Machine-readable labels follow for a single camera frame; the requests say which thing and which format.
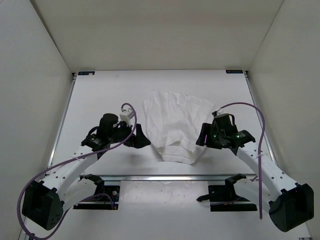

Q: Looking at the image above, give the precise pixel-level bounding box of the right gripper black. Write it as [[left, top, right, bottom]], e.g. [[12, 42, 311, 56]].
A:
[[196, 123, 225, 150]]

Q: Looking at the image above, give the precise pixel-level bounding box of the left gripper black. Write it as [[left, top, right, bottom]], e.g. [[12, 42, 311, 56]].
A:
[[110, 119, 152, 147]]

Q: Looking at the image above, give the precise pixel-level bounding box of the white pleated skirt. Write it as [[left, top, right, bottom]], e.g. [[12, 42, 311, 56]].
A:
[[142, 91, 215, 165]]

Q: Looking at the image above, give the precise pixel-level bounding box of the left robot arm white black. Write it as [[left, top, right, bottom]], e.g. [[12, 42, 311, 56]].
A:
[[22, 108, 151, 231]]

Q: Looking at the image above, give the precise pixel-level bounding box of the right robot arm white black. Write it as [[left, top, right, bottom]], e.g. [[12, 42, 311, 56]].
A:
[[196, 113, 315, 232]]

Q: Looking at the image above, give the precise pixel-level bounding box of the right blue corner label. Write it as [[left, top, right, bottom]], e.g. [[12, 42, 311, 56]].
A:
[[225, 69, 243, 74]]

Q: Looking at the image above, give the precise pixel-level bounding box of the blue corner label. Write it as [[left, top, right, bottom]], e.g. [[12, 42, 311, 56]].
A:
[[225, 69, 243, 74], [77, 71, 95, 76]]

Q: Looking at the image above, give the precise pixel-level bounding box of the left blue corner label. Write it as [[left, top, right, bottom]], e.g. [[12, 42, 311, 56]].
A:
[[77, 71, 95, 76]]

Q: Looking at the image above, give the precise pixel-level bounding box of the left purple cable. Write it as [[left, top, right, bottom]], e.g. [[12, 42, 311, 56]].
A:
[[16, 102, 138, 240]]

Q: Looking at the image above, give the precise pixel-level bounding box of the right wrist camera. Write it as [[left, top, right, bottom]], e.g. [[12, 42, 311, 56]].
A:
[[212, 110, 229, 119]]

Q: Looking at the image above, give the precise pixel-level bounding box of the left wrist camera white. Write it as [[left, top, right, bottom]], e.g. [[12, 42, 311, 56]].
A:
[[119, 108, 134, 127]]

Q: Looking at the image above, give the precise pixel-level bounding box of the aluminium front table rail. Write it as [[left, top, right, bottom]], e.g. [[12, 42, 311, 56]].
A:
[[74, 174, 278, 182]]

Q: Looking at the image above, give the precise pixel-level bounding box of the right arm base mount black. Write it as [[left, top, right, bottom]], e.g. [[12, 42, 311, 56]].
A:
[[196, 173, 257, 212]]

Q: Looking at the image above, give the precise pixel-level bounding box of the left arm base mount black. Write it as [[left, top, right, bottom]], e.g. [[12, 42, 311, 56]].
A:
[[73, 174, 121, 211]]

